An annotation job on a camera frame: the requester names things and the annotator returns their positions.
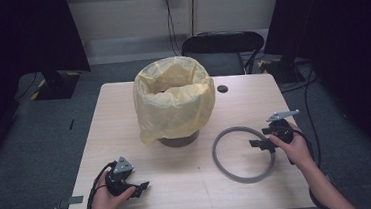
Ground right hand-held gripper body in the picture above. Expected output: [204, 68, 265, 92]
[259, 109, 303, 147]

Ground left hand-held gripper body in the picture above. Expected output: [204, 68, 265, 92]
[102, 155, 137, 198]

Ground grey plastic ring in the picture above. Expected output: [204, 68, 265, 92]
[209, 123, 279, 187]

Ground translucent grey ribbed bin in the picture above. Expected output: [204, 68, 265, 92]
[157, 129, 202, 150]

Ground yellow plastic bin bag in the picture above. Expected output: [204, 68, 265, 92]
[130, 52, 220, 145]

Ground person's right hand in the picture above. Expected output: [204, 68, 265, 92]
[268, 121, 313, 174]

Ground person's left hand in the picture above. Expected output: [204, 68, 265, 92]
[84, 170, 139, 209]

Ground black stand base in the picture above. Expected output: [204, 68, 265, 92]
[31, 68, 84, 102]
[258, 54, 307, 86]

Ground black folding chair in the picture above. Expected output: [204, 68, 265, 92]
[178, 27, 268, 80]

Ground black curtain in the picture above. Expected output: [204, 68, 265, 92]
[0, 0, 99, 173]
[260, 0, 371, 181]

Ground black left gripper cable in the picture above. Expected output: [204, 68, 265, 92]
[82, 160, 120, 209]

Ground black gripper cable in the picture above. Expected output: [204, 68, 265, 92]
[82, 160, 120, 209]
[287, 125, 337, 209]

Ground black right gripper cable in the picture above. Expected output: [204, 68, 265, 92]
[287, 125, 337, 209]

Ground thin black floor cable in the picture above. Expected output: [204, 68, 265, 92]
[13, 71, 41, 101]

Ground black socket cable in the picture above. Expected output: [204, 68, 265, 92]
[164, 0, 184, 61]

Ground thin wall cable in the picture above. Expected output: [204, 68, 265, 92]
[188, 0, 200, 37]

